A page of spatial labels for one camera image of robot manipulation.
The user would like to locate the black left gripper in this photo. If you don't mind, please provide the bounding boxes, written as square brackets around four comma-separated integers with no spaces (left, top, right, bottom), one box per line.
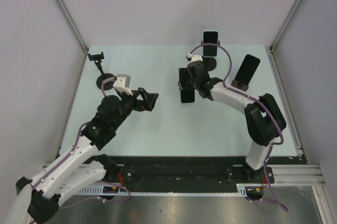
[112,87,158,129]

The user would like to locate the black clamp phone stand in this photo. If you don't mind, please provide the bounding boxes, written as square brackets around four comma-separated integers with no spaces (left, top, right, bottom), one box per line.
[202,45,217,72]

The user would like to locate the black round-base phone stand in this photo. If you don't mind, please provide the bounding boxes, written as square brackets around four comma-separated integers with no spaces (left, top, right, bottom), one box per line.
[87,52,115,90]

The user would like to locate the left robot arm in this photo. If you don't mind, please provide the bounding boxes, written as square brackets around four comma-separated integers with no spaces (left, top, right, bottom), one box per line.
[16,88,159,223]

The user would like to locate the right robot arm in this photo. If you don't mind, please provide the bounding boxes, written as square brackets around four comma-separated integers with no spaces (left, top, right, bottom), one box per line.
[179,61,286,182]

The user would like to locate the wooden round-base phone stand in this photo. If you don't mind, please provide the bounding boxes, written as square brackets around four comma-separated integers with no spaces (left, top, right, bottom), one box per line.
[231,79,249,92]

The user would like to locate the black phone leaning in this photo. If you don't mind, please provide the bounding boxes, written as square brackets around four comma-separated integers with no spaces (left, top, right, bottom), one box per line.
[234,54,261,85]

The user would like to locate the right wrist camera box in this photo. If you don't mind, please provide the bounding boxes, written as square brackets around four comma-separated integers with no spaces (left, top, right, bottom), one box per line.
[186,53,203,63]

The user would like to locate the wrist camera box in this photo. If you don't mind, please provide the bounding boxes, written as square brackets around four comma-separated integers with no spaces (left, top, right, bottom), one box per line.
[113,74,133,96]
[186,53,203,63]

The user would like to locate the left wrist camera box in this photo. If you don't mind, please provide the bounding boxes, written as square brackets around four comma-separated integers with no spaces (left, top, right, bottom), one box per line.
[113,74,133,96]

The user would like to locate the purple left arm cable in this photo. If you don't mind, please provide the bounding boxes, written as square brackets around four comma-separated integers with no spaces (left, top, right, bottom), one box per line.
[31,76,131,209]

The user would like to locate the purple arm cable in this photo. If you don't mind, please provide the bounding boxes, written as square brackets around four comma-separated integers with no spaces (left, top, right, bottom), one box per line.
[31,76,131,209]
[189,44,289,213]

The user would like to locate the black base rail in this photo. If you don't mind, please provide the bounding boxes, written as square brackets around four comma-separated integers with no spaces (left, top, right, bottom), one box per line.
[112,156,274,194]

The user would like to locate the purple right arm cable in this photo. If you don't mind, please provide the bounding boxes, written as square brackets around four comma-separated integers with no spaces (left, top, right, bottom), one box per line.
[189,44,289,213]

